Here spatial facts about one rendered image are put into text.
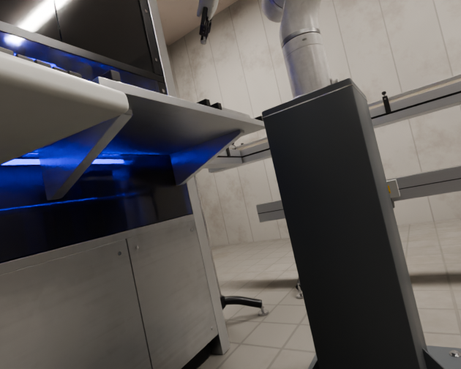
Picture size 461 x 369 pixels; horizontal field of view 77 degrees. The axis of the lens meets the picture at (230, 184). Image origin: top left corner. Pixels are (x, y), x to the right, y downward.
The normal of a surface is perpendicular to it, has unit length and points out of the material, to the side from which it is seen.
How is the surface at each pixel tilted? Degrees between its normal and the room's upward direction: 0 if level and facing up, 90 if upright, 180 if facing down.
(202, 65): 90
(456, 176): 90
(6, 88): 180
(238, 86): 90
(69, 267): 90
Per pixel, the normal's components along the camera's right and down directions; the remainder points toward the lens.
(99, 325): 0.83, -0.21
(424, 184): -0.51, 0.07
